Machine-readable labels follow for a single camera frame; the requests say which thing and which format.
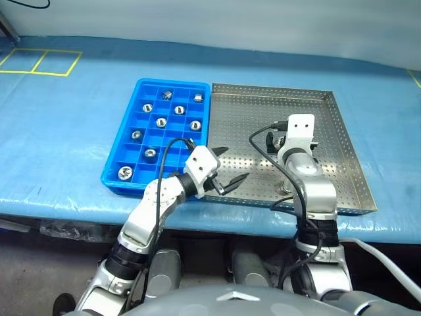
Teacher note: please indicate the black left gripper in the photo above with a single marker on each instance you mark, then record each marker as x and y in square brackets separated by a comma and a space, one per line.
[213, 182]

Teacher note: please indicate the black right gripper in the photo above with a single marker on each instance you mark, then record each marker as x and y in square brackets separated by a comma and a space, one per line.
[280, 135]

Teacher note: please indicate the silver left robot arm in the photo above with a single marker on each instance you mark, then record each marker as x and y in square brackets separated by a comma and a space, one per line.
[158, 200]

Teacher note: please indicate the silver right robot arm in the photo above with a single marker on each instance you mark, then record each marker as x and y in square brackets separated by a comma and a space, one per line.
[315, 194]

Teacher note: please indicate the perforated steel tray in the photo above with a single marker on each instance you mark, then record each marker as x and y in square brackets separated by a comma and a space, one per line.
[243, 112]

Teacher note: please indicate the blue compartment plastic tray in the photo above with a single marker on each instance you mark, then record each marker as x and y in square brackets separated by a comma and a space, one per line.
[128, 125]

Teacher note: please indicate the small metal roller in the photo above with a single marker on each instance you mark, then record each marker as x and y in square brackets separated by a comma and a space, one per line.
[197, 97]
[178, 109]
[147, 107]
[160, 122]
[136, 134]
[150, 153]
[283, 188]
[166, 94]
[125, 172]
[195, 125]

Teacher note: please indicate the grey rounded robot leg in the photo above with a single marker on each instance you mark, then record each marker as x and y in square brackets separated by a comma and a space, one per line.
[166, 270]
[248, 266]

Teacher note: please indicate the grey robot torso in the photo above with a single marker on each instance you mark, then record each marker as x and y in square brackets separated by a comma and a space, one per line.
[250, 301]

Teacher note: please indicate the blue plastic table cover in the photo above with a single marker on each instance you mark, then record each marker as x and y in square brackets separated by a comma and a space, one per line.
[65, 138]

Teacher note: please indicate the black plastic bag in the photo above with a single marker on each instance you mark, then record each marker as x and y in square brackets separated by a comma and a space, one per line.
[65, 228]

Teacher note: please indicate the black round disc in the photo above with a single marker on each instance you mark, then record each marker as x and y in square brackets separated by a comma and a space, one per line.
[64, 304]

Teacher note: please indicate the metal stand leg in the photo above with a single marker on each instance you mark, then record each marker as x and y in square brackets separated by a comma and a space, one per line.
[10, 31]

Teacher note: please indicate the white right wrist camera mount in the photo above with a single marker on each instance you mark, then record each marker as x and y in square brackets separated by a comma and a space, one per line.
[301, 130]

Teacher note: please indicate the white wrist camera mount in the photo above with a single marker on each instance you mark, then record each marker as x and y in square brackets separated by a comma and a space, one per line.
[200, 163]
[301, 130]

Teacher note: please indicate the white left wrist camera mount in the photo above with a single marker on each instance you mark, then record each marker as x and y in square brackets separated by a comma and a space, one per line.
[200, 163]

